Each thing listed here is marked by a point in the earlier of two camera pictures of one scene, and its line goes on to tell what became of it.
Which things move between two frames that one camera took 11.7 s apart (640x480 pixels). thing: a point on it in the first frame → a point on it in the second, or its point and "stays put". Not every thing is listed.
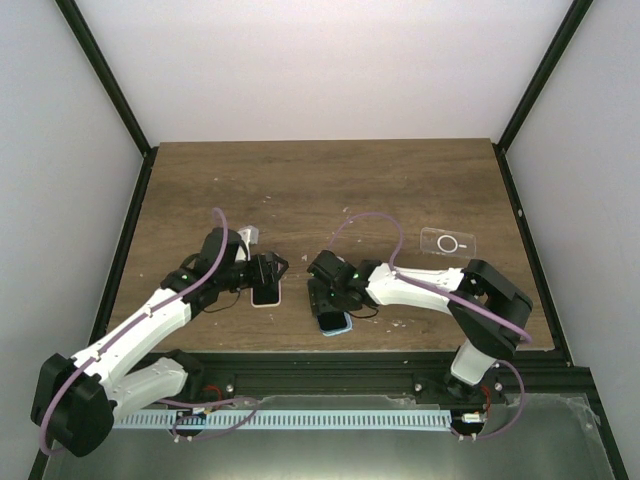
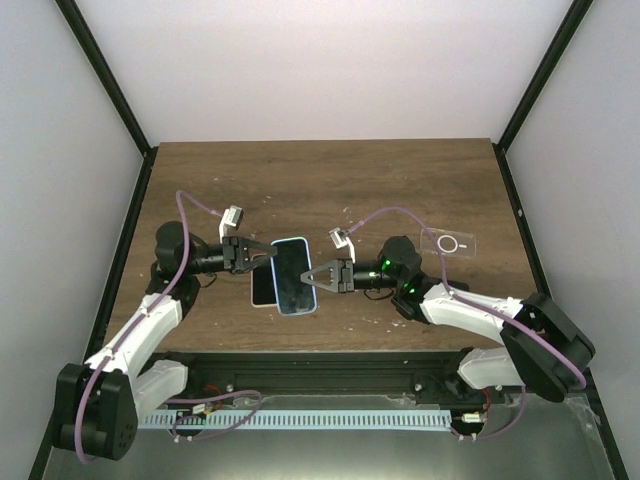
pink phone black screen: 267,294 stays put
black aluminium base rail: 230,375 stays put
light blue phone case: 334,323 → 291,261
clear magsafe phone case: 437,241 stays put
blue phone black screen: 332,320 → 293,296
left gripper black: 271,259 → 237,255
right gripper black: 320,304 → 342,271
